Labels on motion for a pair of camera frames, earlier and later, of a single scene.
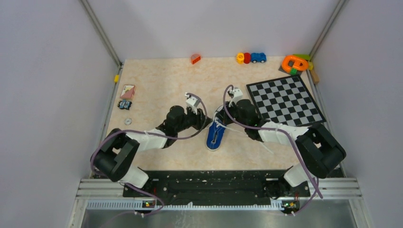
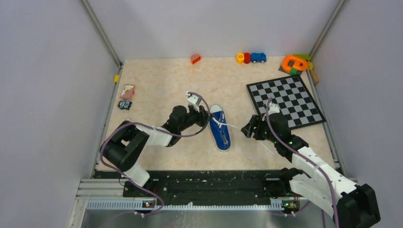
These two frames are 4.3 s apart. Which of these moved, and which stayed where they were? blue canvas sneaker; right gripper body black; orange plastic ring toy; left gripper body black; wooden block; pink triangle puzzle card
Moved: right gripper body black; blue canvas sneaker
Stayed: orange plastic ring toy; pink triangle puzzle card; left gripper body black; wooden block
